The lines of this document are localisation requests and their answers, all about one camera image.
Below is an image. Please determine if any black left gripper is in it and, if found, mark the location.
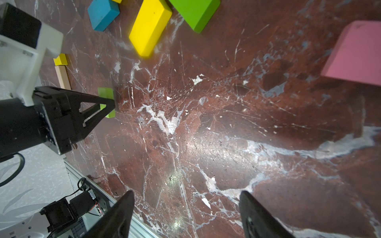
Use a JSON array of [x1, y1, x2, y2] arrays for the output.
[[1, 86, 116, 158]]

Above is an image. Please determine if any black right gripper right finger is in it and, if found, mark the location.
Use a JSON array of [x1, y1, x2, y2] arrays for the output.
[[239, 191, 294, 238]]

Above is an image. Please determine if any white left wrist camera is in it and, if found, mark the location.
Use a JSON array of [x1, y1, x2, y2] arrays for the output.
[[1, 3, 64, 107]]

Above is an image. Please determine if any pink block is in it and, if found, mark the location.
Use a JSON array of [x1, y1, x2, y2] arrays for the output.
[[320, 20, 381, 86]]

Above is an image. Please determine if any dark teal block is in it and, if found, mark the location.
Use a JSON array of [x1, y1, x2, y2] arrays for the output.
[[87, 0, 120, 32]]

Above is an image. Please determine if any beige wooden block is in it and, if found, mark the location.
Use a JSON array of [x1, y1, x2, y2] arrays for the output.
[[55, 65, 71, 90]]

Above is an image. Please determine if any small yellow block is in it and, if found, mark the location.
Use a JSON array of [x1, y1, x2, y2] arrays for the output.
[[54, 54, 68, 66]]

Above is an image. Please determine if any lime green block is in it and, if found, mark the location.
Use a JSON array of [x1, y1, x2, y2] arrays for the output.
[[98, 87, 116, 119]]

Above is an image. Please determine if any left green-lit circuit board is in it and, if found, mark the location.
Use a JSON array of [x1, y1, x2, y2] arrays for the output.
[[40, 177, 111, 238]]

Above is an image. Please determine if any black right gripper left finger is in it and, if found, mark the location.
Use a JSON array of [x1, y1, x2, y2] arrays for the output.
[[83, 191, 135, 238]]

